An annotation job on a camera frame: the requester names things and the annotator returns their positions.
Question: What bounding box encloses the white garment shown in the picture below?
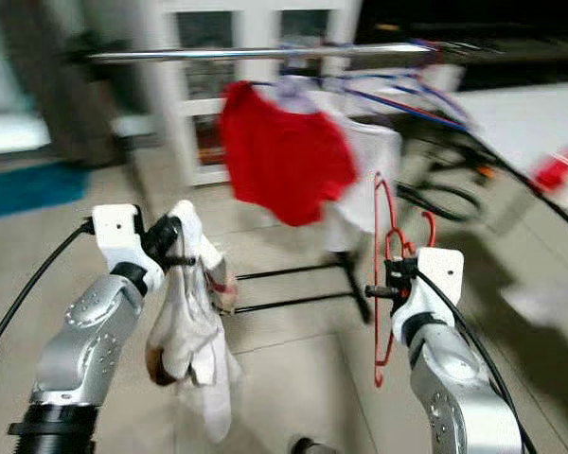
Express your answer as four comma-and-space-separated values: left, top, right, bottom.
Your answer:
146, 200, 243, 445

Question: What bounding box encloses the black clothes rack base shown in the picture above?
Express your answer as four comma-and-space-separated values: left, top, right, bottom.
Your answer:
234, 250, 376, 326

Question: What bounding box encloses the blue wire hanger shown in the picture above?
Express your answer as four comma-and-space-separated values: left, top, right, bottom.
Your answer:
331, 68, 474, 132

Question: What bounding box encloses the red plastic hanger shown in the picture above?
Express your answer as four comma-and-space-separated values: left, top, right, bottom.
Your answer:
371, 172, 439, 388

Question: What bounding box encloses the silver clothes rail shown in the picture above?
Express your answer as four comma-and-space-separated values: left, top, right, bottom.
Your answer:
87, 42, 442, 66

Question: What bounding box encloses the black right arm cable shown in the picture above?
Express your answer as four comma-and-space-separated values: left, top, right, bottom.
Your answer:
413, 269, 539, 454

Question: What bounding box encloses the dark grey curtain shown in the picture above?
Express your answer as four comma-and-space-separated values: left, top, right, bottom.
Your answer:
0, 0, 126, 170

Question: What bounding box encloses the blue floor mat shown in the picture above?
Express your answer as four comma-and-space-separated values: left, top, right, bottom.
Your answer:
0, 162, 68, 221

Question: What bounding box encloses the white glass door cabinet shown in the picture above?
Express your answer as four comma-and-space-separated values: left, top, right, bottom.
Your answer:
140, 0, 363, 187

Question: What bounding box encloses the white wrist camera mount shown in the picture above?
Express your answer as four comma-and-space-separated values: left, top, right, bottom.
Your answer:
392, 247, 466, 345
91, 202, 165, 293

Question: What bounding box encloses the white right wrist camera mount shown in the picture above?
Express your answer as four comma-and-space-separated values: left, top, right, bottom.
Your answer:
392, 247, 466, 345

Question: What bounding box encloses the white hanging shirt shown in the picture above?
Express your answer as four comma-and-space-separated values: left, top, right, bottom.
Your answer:
320, 104, 404, 253

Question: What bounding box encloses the black metal frame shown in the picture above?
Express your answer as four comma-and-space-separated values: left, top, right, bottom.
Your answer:
396, 128, 568, 242

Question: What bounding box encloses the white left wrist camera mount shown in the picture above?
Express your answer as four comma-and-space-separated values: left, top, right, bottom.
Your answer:
91, 202, 165, 293

